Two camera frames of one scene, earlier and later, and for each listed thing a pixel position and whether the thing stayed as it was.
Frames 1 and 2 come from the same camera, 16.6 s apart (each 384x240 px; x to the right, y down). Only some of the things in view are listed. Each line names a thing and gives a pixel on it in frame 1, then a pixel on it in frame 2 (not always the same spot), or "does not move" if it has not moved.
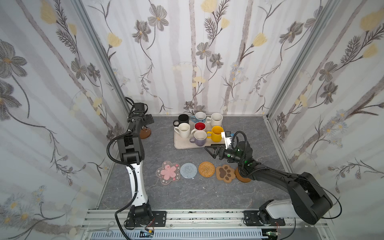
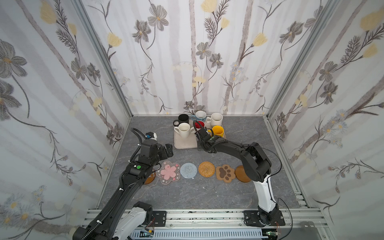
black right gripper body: (220, 151) → (205, 142)
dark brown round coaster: (145, 134) → (150, 178)
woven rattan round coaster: (206, 169) does not move
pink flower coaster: (168, 172) does not move
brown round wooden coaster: (240, 177) does not move
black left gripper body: (143, 120) → (163, 151)
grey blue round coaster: (188, 170) does not move
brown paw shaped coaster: (225, 173) does not move
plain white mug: (183, 129) does not move
